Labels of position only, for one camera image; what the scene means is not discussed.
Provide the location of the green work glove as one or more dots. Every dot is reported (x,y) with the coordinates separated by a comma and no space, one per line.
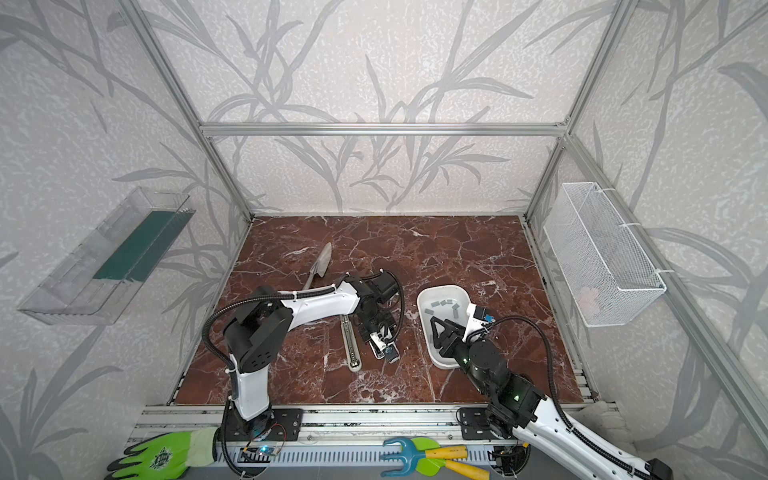
(166,456)

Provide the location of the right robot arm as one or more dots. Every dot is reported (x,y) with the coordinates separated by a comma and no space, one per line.
(519,409)

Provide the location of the white work glove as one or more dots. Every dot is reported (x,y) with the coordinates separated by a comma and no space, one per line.
(606,421)

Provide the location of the blue staple box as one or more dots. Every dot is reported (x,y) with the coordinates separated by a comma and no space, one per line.
(391,353)

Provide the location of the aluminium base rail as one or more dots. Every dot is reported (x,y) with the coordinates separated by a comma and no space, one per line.
(331,436)

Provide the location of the green toy garden shovel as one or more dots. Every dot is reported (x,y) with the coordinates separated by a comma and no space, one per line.
(450,462)

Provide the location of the white plastic tray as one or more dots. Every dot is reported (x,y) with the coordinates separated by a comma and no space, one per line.
(446,302)

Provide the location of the teal toy garden rake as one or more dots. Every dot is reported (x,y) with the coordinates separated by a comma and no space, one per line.
(420,454)

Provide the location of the white wire mesh basket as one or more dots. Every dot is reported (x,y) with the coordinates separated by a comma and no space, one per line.
(609,275)

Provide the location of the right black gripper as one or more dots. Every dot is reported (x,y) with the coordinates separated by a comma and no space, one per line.
(455,342)

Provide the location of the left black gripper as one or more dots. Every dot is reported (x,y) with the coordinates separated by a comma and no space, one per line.
(377,330)

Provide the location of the clear acrylic wall shelf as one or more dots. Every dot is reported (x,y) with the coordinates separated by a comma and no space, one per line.
(95,283)

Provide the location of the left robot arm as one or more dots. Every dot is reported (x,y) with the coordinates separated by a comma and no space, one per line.
(247,335)

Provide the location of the metal garden trowel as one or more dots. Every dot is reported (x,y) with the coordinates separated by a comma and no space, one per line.
(319,267)

